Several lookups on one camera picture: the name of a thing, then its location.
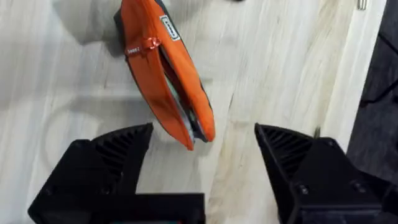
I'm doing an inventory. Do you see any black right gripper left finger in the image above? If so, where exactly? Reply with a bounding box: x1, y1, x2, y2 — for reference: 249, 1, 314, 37
27, 122, 154, 224

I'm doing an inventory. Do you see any orange soft zip bag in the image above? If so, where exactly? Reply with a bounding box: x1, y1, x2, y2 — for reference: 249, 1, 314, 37
113, 0, 216, 151

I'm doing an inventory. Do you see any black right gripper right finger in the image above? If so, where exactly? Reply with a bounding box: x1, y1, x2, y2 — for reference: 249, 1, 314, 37
254, 123, 398, 224

